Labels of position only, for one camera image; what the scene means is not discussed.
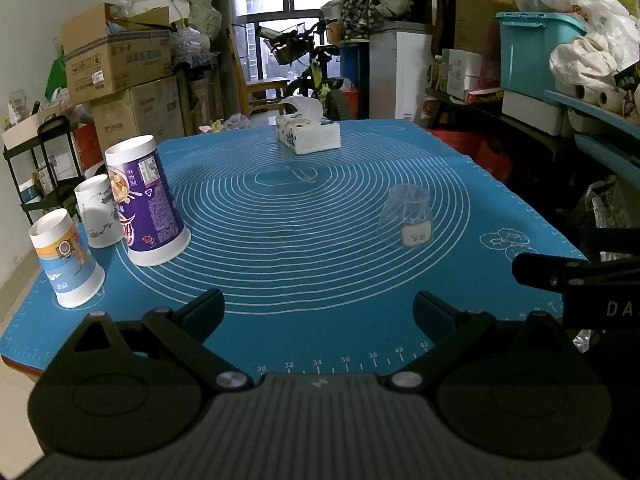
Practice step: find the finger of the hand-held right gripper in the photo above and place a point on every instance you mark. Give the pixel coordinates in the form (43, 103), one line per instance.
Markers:
(542, 269)

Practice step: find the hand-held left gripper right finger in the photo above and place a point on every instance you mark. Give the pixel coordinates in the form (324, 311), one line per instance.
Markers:
(431, 307)

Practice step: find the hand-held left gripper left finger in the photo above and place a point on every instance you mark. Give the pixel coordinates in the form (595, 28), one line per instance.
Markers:
(206, 306)

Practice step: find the clear plastic cup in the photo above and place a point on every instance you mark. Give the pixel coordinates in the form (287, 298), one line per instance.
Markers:
(406, 217)

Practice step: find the large purple paper cup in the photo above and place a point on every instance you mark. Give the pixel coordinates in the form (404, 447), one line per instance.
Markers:
(147, 205)

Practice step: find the white printed paper cup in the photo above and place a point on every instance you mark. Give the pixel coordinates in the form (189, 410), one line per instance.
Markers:
(97, 215)

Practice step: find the blue and orange paper cup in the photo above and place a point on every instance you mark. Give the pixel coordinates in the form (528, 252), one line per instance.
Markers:
(65, 265)

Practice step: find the crinkled clear plastic bag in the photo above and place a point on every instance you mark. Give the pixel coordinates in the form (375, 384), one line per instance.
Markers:
(607, 205)

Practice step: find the blue silicone baking mat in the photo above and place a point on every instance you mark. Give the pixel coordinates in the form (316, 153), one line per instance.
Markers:
(310, 230)

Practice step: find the red plastic bag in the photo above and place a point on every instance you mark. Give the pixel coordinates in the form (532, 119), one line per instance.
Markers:
(480, 152)

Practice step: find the blue shelf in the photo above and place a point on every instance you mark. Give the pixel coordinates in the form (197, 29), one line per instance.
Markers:
(605, 145)

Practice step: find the white foam box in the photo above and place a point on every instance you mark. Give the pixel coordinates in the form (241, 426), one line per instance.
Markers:
(532, 112)

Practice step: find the toilet paper roll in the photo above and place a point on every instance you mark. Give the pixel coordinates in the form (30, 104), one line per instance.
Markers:
(584, 94)
(611, 99)

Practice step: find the white patterned tissue box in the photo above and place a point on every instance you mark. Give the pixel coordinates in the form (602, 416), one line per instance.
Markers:
(310, 132)

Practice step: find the large brown cardboard box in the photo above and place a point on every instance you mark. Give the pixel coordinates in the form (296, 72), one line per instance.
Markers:
(142, 112)

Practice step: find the black trolley rack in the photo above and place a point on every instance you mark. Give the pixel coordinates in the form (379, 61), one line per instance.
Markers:
(50, 170)

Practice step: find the white carton box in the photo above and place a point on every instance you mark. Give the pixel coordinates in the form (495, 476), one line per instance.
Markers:
(462, 75)

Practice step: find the white cloth bundle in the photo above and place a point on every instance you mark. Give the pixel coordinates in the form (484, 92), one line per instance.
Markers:
(582, 62)

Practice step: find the teal plastic storage bin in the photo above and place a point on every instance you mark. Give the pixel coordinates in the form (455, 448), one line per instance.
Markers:
(530, 52)

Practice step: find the wooden chair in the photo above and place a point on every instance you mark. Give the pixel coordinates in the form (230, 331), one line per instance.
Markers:
(250, 80)

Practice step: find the white cabinet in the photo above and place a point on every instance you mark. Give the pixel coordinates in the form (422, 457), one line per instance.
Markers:
(397, 75)

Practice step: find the black and green bicycle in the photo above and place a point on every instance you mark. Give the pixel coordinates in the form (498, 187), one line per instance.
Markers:
(312, 72)

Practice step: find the open brown cardboard box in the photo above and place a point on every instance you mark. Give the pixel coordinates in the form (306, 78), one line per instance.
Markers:
(115, 55)

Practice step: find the green bag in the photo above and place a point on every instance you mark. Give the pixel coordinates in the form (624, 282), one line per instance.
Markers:
(56, 80)

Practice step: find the tall brown cardboard box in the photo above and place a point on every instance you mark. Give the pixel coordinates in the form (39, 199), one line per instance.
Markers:
(480, 5)

